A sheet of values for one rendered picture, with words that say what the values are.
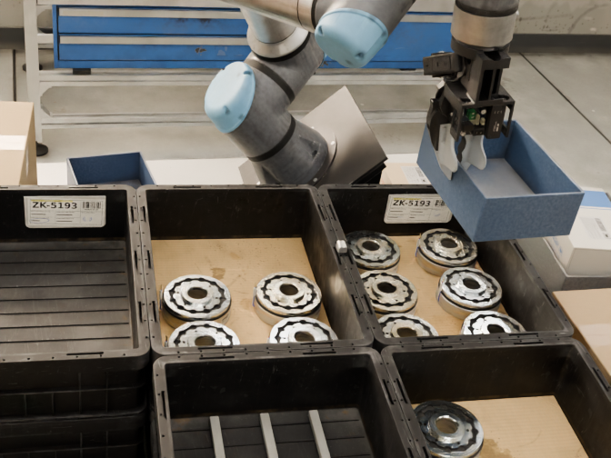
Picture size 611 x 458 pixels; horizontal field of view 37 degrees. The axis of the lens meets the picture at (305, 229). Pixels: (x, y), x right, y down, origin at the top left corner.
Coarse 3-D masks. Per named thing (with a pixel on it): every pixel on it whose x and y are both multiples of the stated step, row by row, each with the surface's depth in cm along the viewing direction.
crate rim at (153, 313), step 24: (144, 192) 146; (168, 192) 148; (192, 192) 149; (312, 192) 152; (144, 216) 143; (144, 240) 136; (336, 240) 142; (144, 264) 131; (336, 264) 137; (360, 312) 128
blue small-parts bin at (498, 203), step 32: (512, 128) 137; (416, 160) 135; (512, 160) 138; (544, 160) 130; (448, 192) 126; (480, 192) 118; (512, 192) 132; (544, 192) 130; (576, 192) 121; (480, 224) 119; (512, 224) 121; (544, 224) 123
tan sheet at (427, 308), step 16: (400, 240) 162; (416, 240) 162; (400, 256) 158; (400, 272) 154; (416, 272) 155; (416, 288) 151; (432, 288) 151; (416, 304) 147; (432, 304) 148; (432, 320) 145; (448, 320) 145; (464, 320) 146
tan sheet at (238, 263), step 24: (168, 240) 153; (192, 240) 154; (216, 240) 155; (240, 240) 156; (264, 240) 157; (288, 240) 158; (168, 264) 148; (192, 264) 149; (216, 264) 149; (240, 264) 150; (264, 264) 151; (288, 264) 152; (240, 288) 145; (240, 312) 140; (168, 336) 134; (240, 336) 136; (264, 336) 137
